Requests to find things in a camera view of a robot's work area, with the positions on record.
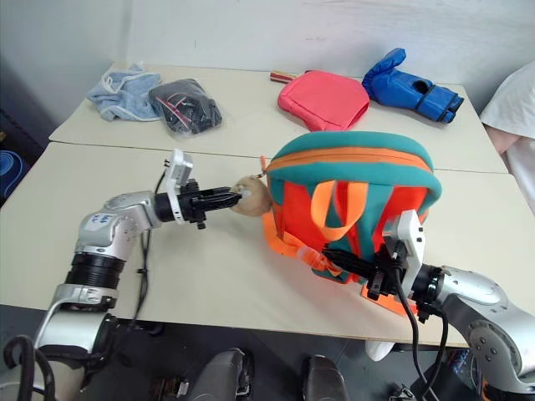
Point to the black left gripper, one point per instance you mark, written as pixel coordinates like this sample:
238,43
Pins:
194,204

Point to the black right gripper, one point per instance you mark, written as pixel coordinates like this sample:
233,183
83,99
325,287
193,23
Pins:
384,280

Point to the beige plush ball pendant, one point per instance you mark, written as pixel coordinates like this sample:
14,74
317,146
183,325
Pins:
257,200

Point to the orange and teal backpack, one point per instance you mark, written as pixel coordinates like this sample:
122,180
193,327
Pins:
355,146

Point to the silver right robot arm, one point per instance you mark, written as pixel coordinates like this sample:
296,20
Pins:
480,292

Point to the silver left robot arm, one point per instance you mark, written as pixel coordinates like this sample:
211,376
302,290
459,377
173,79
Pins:
113,225

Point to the white rounded object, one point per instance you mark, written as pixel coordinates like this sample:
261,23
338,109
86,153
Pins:
379,351

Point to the black clothes in plastic bag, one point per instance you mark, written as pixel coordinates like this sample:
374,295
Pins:
188,104

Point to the grey rounded leg shape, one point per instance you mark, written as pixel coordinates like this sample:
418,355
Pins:
324,380
221,376

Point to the pink fabric pouch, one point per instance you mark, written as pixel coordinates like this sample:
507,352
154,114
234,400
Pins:
322,100

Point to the light blue towel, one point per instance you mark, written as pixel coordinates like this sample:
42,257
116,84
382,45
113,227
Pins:
125,96

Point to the blue patterned object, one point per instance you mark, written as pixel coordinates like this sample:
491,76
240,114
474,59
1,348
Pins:
460,363

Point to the blue boxing glove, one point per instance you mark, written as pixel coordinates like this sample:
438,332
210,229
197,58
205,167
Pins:
401,83

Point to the blue round object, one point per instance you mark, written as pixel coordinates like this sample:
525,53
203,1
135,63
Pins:
10,167

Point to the person in white clothing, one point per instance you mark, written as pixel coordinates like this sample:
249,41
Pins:
514,104

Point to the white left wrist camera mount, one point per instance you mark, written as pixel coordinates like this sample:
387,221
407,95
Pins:
180,171

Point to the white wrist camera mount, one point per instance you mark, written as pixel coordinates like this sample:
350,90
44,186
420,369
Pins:
411,238
180,171

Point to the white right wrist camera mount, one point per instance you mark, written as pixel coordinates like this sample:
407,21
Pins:
411,238

